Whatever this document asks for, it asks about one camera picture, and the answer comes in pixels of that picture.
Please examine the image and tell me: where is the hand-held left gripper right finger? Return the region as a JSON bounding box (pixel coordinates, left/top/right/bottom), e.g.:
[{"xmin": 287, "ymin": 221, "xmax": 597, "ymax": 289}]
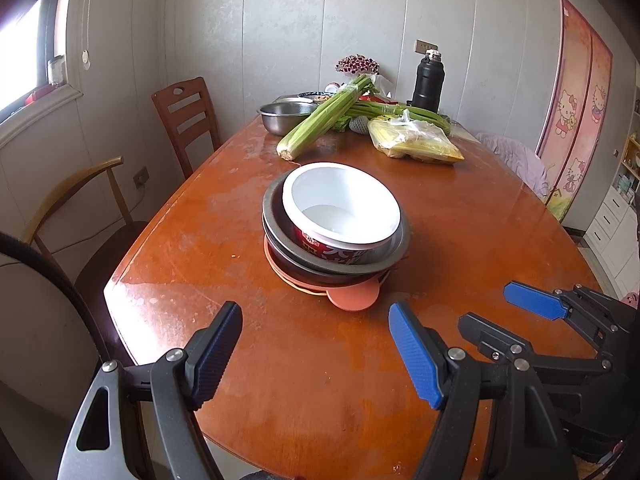
[{"xmin": 388, "ymin": 302, "xmax": 586, "ymax": 480}]

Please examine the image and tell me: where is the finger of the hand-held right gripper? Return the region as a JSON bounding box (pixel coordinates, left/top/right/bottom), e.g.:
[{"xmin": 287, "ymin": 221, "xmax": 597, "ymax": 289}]
[
  {"xmin": 504, "ymin": 282, "xmax": 633, "ymax": 361},
  {"xmin": 457, "ymin": 312, "xmax": 618, "ymax": 381}
]

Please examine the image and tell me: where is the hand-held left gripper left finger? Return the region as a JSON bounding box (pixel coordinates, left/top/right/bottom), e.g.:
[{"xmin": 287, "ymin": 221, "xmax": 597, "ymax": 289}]
[{"xmin": 56, "ymin": 301, "xmax": 244, "ymax": 480}]

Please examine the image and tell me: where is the orange animal-shaped plate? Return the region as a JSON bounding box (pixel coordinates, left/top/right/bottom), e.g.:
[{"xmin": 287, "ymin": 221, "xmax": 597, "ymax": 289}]
[{"xmin": 263, "ymin": 234, "xmax": 382, "ymax": 314}]

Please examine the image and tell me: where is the yellow shell-shaped plate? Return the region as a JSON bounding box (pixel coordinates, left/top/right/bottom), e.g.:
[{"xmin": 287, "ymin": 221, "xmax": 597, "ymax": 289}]
[{"xmin": 280, "ymin": 272, "xmax": 323, "ymax": 295}]

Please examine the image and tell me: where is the large red paper bowl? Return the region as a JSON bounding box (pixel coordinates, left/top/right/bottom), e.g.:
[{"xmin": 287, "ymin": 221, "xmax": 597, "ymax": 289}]
[{"xmin": 292, "ymin": 220, "xmax": 403, "ymax": 267}]

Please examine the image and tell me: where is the white drawer cabinet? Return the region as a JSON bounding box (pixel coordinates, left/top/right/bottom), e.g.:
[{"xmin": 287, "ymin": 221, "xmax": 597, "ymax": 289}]
[{"xmin": 582, "ymin": 135, "xmax": 640, "ymax": 301}]

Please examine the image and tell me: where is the curved-back wooden chair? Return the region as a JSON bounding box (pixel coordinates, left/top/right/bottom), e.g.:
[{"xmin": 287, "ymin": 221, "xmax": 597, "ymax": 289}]
[{"xmin": 22, "ymin": 156, "xmax": 151, "ymax": 356}]

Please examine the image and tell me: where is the pink cloth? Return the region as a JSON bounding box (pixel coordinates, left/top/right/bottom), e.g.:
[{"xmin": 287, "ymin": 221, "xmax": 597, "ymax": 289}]
[{"xmin": 475, "ymin": 131, "xmax": 548, "ymax": 200}]

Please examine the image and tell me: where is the pink cartoon-print wardrobe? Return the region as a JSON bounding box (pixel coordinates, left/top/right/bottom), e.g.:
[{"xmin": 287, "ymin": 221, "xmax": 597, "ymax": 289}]
[{"xmin": 535, "ymin": 0, "xmax": 613, "ymax": 223}]

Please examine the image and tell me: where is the plastic bag of noodles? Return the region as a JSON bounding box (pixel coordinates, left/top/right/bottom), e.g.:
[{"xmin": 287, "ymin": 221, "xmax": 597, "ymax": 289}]
[{"xmin": 367, "ymin": 110, "xmax": 466, "ymax": 166}]

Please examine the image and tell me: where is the green celery bunch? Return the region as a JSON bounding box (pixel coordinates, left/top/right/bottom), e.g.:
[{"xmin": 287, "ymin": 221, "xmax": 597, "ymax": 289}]
[
  {"xmin": 276, "ymin": 74, "xmax": 378, "ymax": 162},
  {"xmin": 347, "ymin": 101, "xmax": 452, "ymax": 136}
]

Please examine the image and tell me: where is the black thermos flask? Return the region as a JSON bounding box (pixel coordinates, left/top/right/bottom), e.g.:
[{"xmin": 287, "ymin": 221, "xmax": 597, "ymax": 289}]
[{"xmin": 411, "ymin": 50, "xmax": 445, "ymax": 113}]

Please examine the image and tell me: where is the steel mixing bowl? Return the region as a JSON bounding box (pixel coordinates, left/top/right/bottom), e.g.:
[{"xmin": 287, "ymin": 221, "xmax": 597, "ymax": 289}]
[{"xmin": 257, "ymin": 101, "xmax": 318, "ymax": 137}]

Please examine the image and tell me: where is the slat-back wooden chair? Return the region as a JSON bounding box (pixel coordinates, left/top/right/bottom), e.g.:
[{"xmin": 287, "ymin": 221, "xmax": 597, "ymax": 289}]
[{"xmin": 151, "ymin": 76, "xmax": 223, "ymax": 181}]

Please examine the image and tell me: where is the clear jar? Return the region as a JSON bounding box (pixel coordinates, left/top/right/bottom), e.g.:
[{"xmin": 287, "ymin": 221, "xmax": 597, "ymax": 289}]
[{"xmin": 47, "ymin": 55, "xmax": 68, "ymax": 86}]

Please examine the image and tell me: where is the window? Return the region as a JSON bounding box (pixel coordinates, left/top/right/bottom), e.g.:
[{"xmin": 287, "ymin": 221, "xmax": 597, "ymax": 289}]
[{"xmin": 0, "ymin": 0, "xmax": 83, "ymax": 128}]

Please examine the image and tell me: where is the black cable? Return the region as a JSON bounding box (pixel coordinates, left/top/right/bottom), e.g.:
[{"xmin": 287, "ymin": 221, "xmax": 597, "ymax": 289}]
[{"xmin": 0, "ymin": 231, "xmax": 108, "ymax": 366}]

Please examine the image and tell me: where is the white pull cord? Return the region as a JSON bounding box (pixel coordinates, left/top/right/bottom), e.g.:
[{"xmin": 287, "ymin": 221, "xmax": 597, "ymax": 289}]
[{"xmin": 79, "ymin": 0, "xmax": 93, "ymax": 71}]

